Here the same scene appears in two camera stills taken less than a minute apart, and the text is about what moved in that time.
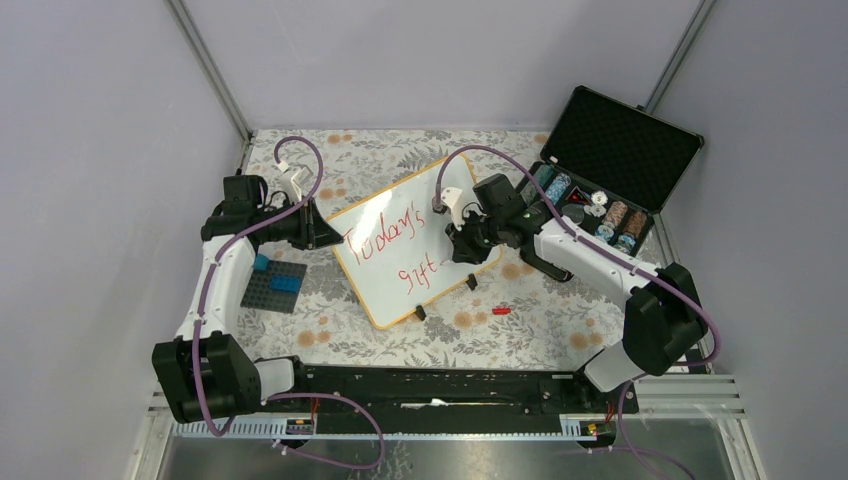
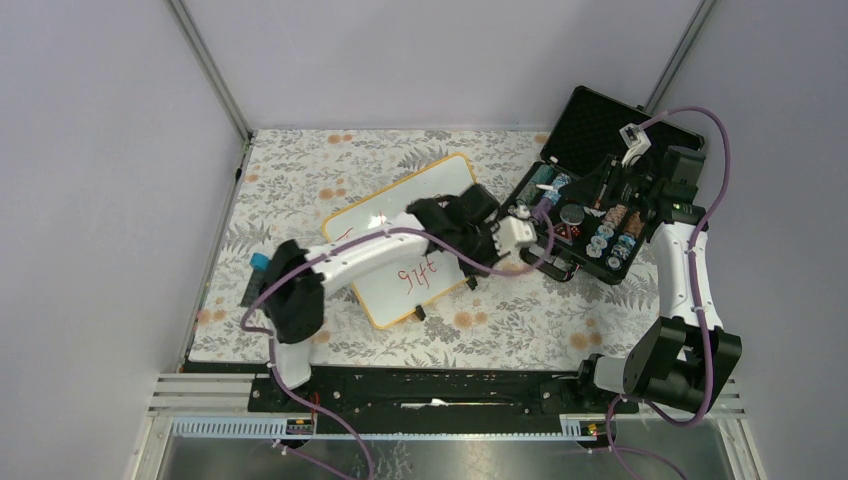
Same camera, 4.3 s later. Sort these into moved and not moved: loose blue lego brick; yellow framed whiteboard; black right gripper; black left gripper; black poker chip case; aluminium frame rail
Moved: black left gripper; black right gripper
Not moved: aluminium frame rail; black poker chip case; loose blue lego brick; yellow framed whiteboard
